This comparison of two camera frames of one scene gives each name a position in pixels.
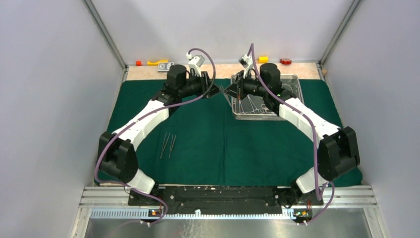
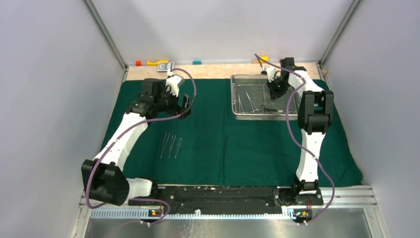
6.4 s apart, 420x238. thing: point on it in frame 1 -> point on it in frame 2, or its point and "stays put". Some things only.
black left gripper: (204, 82) -> (176, 109)
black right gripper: (232, 90) -> (273, 93)
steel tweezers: (171, 148) stays put
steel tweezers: (163, 149) stays put
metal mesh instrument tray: (254, 108) stays put
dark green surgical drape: (200, 143) stays put
